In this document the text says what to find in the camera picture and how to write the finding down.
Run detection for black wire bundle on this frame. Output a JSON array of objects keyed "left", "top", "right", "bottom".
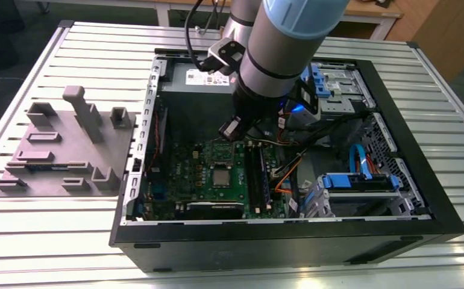
[{"left": 287, "top": 110, "right": 382, "bottom": 160}]

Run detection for hard disk in blue carrier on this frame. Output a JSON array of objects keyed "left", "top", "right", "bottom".
[{"left": 319, "top": 173, "right": 401, "bottom": 193}]

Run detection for grey parts rack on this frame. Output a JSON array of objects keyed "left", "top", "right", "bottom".
[{"left": 0, "top": 85, "right": 141, "bottom": 199}]

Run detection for black PC case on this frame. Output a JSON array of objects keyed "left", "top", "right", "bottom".
[{"left": 108, "top": 47, "right": 464, "bottom": 274}]

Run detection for black camera cable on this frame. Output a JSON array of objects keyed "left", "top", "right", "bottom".
[{"left": 184, "top": 0, "right": 219, "bottom": 75}]

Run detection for grey power supply unit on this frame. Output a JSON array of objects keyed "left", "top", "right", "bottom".
[{"left": 157, "top": 62, "right": 240, "bottom": 143}]

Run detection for dark RAM stick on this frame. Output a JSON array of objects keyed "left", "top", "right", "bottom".
[{"left": 25, "top": 164, "right": 72, "bottom": 173}]

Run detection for blue SATA wire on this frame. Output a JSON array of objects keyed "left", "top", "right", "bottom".
[{"left": 347, "top": 143, "right": 378, "bottom": 181}]

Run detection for white desk frame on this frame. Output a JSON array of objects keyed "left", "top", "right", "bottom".
[{"left": 153, "top": 0, "right": 232, "bottom": 30}]

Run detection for metal drive cage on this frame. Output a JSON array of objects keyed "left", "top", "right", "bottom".
[{"left": 284, "top": 61, "right": 378, "bottom": 131}]

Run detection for blue flat wire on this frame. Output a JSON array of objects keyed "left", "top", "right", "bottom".
[{"left": 298, "top": 185, "right": 322, "bottom": 218}]

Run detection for orange wire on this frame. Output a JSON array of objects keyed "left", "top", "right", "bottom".
[{"left": 272, "top": 177, "right": 296, "bottom": 194}]

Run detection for mixed colour wire bundle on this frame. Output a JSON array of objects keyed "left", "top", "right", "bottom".
[{"left": 248, "top": 134, "right": 299, "bottom": 149}]

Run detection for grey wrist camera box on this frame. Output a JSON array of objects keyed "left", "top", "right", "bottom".
[{"left": 288, "top": 79, "right": 323, "bottom": 125}]

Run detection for blue RAM stick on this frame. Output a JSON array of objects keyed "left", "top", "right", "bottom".
[{"left": 259, "top": 144, "right": 275, "bottom": 212}]

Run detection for blue plastic drive latch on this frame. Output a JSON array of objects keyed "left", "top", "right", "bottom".
[{"left": 302, "top": 63, "right": 334, "bottom": 99}]

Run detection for black RAM slot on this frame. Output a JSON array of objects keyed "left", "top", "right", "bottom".
[
  {"left": 243, "top": 143, "right": 256, "bottom": 211},
  {"left": 253, "top": 144, "right": 267, "bottom": 212},
  {"left": 248, "top": 143, "right": 262, "bottom": 211}
]

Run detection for green motherboard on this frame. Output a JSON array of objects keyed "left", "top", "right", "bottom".
[{"left": 138, "top": 138, "right": 295, "bottom": 221}]

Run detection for black graphics card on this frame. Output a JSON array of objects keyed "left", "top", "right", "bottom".
[{"left": 173, "top": 199, "right": 247, "bottom": 220}]

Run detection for red SATA wire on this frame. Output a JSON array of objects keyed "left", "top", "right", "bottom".
[{"left": 358, "top": 153, "right": 376, "bottom": 179}]

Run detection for metal socket cover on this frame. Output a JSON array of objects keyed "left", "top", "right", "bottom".
[{"left": 208, "top": 140, "right": 236, "bottom": 168}]

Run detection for wooden desk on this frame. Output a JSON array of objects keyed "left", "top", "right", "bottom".
[{"left": 342, "top": 0, "right": 406, "bottom": 42}]

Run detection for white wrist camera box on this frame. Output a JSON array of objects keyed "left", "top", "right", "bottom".
[{"left": 208, "top": 37, "right": 247, "bottom": 76}]

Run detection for wooden cabinet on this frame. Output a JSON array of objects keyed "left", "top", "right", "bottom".
[{"left": 386, "top": 0, "right": 464, "bottom": 84}]

